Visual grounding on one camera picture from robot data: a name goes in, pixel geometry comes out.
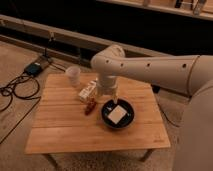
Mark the black round bowl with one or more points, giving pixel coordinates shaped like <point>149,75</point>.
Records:
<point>125,121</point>

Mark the black power adapter box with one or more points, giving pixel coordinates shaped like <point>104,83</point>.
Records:
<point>33,69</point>

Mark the wooden slatted table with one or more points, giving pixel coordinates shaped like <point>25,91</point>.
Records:
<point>60,124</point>

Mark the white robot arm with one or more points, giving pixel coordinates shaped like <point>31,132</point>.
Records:
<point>190,75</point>

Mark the small brown red object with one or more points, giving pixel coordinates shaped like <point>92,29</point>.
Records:
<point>90,106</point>

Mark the white small carton box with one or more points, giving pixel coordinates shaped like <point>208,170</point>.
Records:
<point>87,91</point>

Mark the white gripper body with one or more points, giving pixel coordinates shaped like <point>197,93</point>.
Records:
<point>107,85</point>

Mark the white square card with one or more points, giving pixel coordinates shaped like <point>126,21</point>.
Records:
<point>117,114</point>

